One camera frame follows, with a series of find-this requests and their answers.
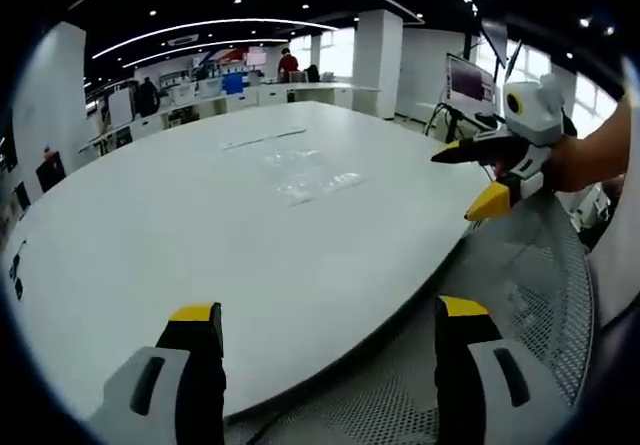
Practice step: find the blue storage box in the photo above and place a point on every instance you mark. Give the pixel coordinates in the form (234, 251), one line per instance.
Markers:
(233, 85)

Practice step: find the person's right hand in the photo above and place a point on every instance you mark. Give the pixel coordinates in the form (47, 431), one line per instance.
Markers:
(570, 165)

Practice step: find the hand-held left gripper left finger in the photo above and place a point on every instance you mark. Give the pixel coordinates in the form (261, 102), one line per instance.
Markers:
(150, 415)

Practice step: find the computer monitor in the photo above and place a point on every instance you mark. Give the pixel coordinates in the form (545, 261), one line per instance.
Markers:
(470, 82)

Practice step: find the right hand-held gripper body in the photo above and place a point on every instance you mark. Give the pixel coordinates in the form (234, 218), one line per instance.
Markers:
(542, 115)

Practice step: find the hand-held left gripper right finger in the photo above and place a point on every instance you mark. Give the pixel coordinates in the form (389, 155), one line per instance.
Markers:
(480, 405)

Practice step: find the clear food packaging bag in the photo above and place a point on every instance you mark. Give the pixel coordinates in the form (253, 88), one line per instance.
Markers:
(262, 138)
(312, 177)

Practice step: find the white counter desk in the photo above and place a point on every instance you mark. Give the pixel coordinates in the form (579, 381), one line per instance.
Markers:
(315, 94)

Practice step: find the dark tilted screen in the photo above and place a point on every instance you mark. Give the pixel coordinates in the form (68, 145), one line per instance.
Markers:
(494, 40)

